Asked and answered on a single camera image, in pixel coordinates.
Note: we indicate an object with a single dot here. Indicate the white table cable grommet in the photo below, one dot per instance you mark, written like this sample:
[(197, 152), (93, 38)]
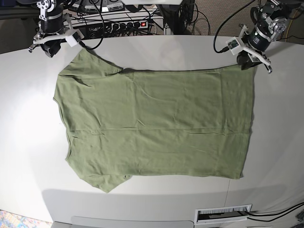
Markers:
[(221, 215)]

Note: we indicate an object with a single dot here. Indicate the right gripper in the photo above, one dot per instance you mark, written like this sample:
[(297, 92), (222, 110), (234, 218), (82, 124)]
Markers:
[(52, 33)]

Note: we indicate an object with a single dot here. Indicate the green T-shirt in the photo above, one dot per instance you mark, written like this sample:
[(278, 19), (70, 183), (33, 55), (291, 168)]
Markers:
[(123, 122)]

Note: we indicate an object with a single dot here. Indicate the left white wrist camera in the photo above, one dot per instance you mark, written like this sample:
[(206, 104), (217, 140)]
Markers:
[(235, 45)]

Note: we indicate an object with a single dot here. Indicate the black power strip red switch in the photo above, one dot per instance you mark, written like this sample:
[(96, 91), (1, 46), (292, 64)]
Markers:
[(138, 25)]

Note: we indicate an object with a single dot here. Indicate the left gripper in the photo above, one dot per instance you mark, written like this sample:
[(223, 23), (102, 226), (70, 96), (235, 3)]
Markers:
[(253, 53)]

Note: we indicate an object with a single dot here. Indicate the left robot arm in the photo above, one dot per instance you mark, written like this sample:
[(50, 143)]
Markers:
[(270, 21)]

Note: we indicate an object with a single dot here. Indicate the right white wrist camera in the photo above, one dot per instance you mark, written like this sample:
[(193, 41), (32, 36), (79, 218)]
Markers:
[(74, 39)]

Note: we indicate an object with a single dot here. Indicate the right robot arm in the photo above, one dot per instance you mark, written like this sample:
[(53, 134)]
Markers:
[(52, 7)]

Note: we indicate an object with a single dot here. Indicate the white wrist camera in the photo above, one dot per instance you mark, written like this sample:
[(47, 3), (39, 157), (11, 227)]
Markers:
[(74, 39), (235, 45)]

